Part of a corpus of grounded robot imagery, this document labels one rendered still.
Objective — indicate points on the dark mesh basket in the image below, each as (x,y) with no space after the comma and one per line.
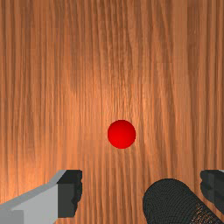
(172,204)

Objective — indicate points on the red ball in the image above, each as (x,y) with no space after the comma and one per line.
(121,134)

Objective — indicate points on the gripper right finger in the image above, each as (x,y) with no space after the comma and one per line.
(215,185)

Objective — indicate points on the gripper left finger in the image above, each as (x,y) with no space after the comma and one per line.
(38,204)

